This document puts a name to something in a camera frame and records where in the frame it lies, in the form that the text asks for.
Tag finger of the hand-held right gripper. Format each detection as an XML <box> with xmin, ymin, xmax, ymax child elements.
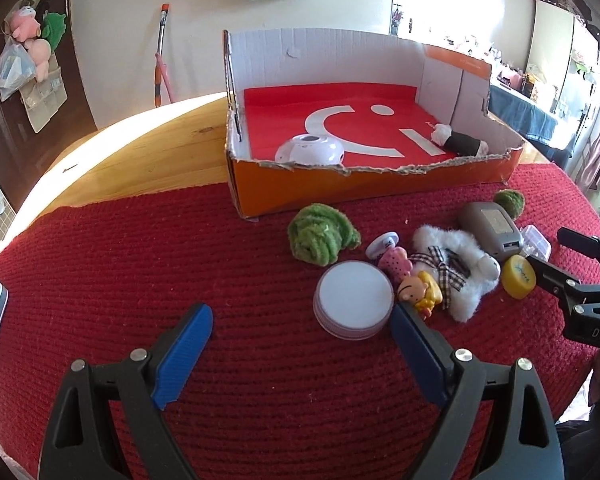
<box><xmin>557</xmin><ymin>227</ymin><xmax>600</xmax><ymax>281</ymax></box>
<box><xmin>527</xmin><ymin>256</ymin><xmax>600</xmax><ymax>313</ymax></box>

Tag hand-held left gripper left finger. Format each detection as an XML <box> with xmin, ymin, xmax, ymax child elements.
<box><xmin>39</xmin><ymin>302</ymin><xmax>214</xmax><ymax>480</ymax></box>

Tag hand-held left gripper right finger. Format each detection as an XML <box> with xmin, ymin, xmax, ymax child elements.
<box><xmin>390</xmin><ymin>302</ymin><xmax>566</xmax><ymax>480</ymax></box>

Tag yellow cap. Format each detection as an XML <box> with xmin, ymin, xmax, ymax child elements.
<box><xmin>500</xmin><ymin>255</ymin><xmax>537</xmax><ymax>297</ymax></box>

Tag clear plastic box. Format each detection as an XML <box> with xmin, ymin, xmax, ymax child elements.
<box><xmin>520</xmin><ymin>225</ymin><xmax>553</xmax><ymax>261</ymax></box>

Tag small green fuzzy ball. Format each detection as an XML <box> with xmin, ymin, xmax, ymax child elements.
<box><xmin>495</xmin><ymin>189</ymin><xmax>527</xmax><ymax>221</ymax></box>

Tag pink and yellow doll toy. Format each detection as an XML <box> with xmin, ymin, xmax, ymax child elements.
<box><xmin>366</xmin><ymin>231</ymin><xmax>442</xmax><ymax>320</ymax></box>

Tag white plush rabbit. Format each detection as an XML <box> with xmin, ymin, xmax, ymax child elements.
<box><xmin>410</xmin><ymin>225</ymin><xmax>502</xmax><ymax>322</ymax></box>

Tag orange and white cardboard box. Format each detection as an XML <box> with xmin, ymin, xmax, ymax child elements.
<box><xmin>223</xmin><ymin>29</ymin><xmax>526</xmax><ymax>220</ymax></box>

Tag grey plastic case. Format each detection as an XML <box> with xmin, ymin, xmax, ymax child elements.
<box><xmin>456</xmin><ymin>201</ymin><xmax>525</xmax><ymax>261</ymax></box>

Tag red knitted mat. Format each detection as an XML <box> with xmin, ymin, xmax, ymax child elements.
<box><xmin>0</xmin><ymin>162</ymin><xmax>600</xmax><ymax>480</ymax></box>

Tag pink hanging clothes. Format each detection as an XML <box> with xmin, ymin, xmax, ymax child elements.
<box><xmin>577</xmin><ymin>110</ymin><xmax>600</xmax><ymax>192</ymax></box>

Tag blue cloth covered table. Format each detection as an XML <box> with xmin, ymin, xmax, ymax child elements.
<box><xmin>487</xmin><ymin>82</ymin><xmax>578</xmax><ymax>151</ymax></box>

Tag large green fuzzy plush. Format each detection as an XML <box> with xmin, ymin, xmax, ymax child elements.
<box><xmin>287</xmin><ymin>203</ymin><xmax>363</xmax><ymax>263</ymax></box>

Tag black and white plush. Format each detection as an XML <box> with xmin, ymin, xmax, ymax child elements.
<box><xmin>430</xmin><ymin>124</ymin><xmax>490</xmax><ymax>157</ymax></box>

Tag white round device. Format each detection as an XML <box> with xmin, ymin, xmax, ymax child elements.
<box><xmin>275</xmin><ymin>134</ymin><xmax>346</xmax><ymax>166</ymax></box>

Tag dark brown door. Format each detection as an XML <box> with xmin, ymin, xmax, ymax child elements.
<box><xmin>0</xmin><ymin>0</ymin><xmax>98</xmax><ymax>211</ymax></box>

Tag pink stick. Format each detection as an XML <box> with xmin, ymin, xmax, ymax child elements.
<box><xmin>156</xmin><ymin>52</ymin><xmax>177</xmax><ymax>103</ymax></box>

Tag orange and grey broom stick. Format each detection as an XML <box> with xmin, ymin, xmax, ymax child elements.
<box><xmin>153</xmin><ymin>4</ymin><xmax>171</xmax><ymax>108</ymax></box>

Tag clear plastic bag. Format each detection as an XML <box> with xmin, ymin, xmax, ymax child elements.
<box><xmin>0</xmin><ymin>42</ymin><xmax>37</xmax><ymax>102</ymax></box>

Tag green plush toy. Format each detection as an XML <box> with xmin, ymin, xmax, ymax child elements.
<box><xmin>42</xmin><ymin>11</ymin><xmax>70</xmax><ymax>53</ymax></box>

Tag pink plush toy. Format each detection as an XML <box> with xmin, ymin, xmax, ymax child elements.
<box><xmin>7</xmin><ymin>7</ymin><xmax>52</xmax><ymax>82</ymax></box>

